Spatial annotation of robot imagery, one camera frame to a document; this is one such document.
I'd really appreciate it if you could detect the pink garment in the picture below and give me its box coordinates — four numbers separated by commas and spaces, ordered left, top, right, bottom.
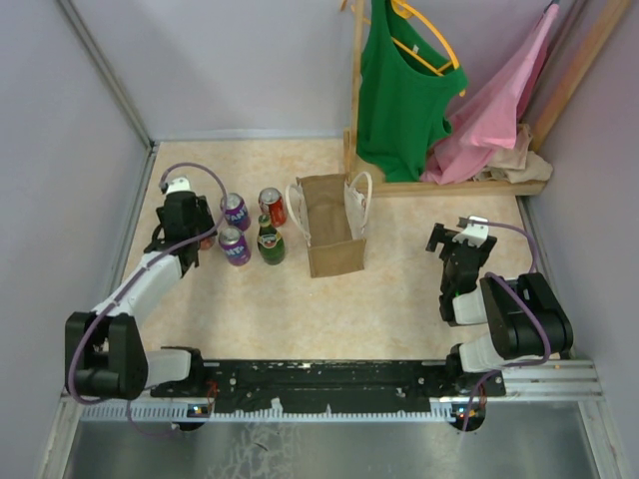
420, 2, 559, 185

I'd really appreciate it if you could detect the purple cable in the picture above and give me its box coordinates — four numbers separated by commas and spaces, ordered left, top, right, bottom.
66, 162, 229, 436
458, 222, 553, 433

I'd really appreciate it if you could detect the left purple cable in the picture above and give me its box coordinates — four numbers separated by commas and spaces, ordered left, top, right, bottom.
66, 162, 229, 436

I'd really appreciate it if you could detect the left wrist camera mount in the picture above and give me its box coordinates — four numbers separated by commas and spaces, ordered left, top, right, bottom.
159, 176, 194, 196

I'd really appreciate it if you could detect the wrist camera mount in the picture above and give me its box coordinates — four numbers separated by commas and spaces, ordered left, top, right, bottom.
159, 176, 194, 196
453, 216, 489, 247

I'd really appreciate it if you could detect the green glass bottle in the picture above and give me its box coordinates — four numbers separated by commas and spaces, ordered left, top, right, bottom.
257, 214, 286, 265

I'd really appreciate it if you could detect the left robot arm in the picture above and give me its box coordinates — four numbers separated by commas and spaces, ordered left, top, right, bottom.
65, 191, 217, 405

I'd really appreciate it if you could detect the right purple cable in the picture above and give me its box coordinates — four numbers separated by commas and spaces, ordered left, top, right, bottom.
458, 222, 553, 433

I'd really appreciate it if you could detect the red cola can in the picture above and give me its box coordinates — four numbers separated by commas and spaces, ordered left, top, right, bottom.
259, 187, 287, 228
200, 238, 215, 250

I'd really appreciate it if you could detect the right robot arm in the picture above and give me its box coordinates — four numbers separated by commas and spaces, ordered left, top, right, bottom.
425, 217, 574, 395

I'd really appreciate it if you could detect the yellow clothes hanger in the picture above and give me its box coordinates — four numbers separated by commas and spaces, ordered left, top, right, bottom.
340, 0, 467, 98

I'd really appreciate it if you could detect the aluminium frame rail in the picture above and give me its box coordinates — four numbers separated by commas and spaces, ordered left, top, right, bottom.
80, 360, 603, 431

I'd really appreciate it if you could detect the green tank top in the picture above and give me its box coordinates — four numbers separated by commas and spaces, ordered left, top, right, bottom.
356, 1, 468, 183

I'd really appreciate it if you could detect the brown canvas bag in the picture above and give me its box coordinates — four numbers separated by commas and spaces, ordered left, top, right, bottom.
284, 172, 373, 278

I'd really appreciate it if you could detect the beige crumpled cloth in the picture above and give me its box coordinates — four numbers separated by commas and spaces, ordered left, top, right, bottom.
472, 124, 553, 184

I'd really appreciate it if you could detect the purple Fanta can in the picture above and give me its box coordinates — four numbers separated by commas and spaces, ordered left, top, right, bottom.
220, 193, 251, 232
219, 227, 251, 266

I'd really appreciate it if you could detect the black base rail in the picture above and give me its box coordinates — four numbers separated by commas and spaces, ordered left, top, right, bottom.
151, 359, 481, 414

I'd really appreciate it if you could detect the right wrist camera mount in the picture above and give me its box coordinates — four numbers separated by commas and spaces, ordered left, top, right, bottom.
453, 216, 489, 247

